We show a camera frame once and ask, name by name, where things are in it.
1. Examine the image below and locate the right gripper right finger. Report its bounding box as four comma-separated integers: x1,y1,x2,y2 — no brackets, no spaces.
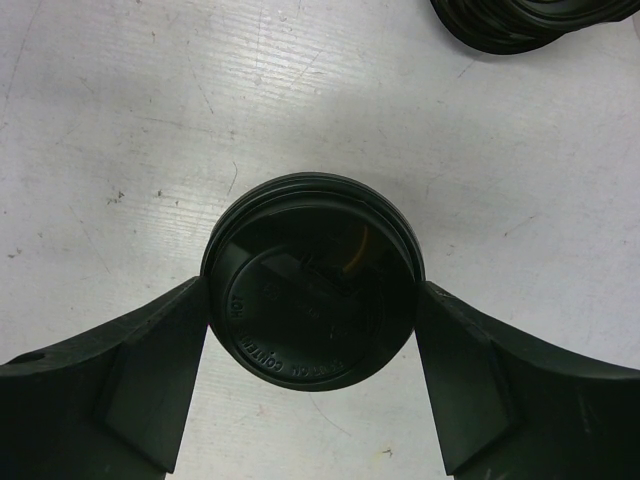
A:
416,282,639,479

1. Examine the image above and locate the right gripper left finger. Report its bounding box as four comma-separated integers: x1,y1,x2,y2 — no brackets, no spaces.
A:
1,277,210,479

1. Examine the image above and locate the black coffee lid stack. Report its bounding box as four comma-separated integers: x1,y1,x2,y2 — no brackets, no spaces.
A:
431,0,639,55

